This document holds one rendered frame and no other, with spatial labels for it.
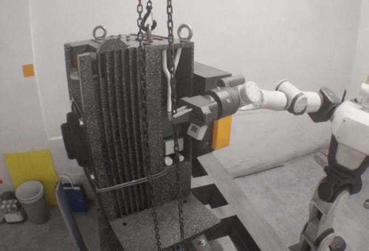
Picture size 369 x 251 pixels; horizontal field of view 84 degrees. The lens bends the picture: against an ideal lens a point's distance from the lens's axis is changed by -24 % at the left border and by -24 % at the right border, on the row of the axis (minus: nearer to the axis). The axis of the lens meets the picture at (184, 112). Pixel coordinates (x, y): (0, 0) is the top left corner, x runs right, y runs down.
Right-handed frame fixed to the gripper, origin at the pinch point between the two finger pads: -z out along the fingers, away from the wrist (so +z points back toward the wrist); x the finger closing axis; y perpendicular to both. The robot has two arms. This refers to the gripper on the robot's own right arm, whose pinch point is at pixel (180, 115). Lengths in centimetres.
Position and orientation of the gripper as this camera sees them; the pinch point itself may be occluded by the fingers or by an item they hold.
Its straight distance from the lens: 69.1
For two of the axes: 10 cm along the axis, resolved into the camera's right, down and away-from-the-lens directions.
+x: -5.8, -2.9, 7.6
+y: -0.4, -9.2, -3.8
